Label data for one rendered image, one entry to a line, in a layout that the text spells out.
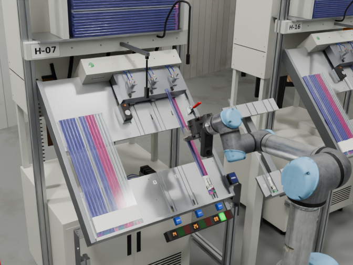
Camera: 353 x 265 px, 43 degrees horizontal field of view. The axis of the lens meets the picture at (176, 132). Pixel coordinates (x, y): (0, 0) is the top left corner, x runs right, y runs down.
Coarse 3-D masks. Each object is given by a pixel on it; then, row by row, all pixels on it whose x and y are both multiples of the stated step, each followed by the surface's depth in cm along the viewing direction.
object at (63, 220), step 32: (128, 160) 257; (32, 192) 234; (64, 192) 222; (32, 224) 248; (64, 224) 198; (160, 224) 229; (64, 256) 204; (96, 256) 213; (128, 256) 225; (160, 256) 237
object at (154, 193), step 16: (208, 160) 209; (144, 176) 192; (160, 176) 195; (176, 176) 198; (192, 176) 202; (144, 192) 188; (160, 192) 191; (176, 192) 195; (192, 192) 198; (208, 192) 201; (224, 192) 205; (144, 208) 185; (160, 208) 188; (176, 208) 191
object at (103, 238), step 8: (216, 200) 199; (192, 208) 192; (200, 208) 200; (168, 216) 186; (176, 216) 193; (144, 224) 180; (152, 224) 186; (120, 232) 174; (128, 232) 181; (96, 240) 170; (104, 240) 175
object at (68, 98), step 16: (64, 80) 196; (48, 96) 190; (64, 96) 193; (80, 96) 196; (96, 96) 199; (112, 96) 203; (176, 96) 218; (64, 112) 189; (80, 112) 193; (96, 112) 196; (112, 112) 199; (144, 112) 206; (160, 112) 210; (112, 128) 196; (128, 128) 199; (144, 128) 202; (160, 128) 206; (64, 144) 183
